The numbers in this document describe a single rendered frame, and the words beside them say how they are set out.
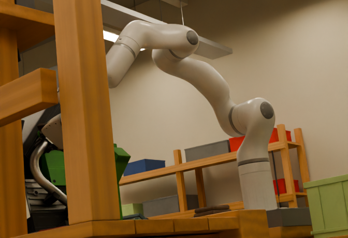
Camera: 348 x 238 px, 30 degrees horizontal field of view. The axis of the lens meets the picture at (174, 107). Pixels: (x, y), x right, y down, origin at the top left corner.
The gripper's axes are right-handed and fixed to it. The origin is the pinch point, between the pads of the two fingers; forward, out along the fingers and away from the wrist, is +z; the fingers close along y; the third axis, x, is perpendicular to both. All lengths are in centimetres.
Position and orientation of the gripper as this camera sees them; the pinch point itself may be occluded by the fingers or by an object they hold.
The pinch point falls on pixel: (44, 145)
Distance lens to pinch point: 226.8
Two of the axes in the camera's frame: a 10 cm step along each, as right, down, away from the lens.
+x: -2.8, 5.3, -8.0
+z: -6.7, 4.9, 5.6
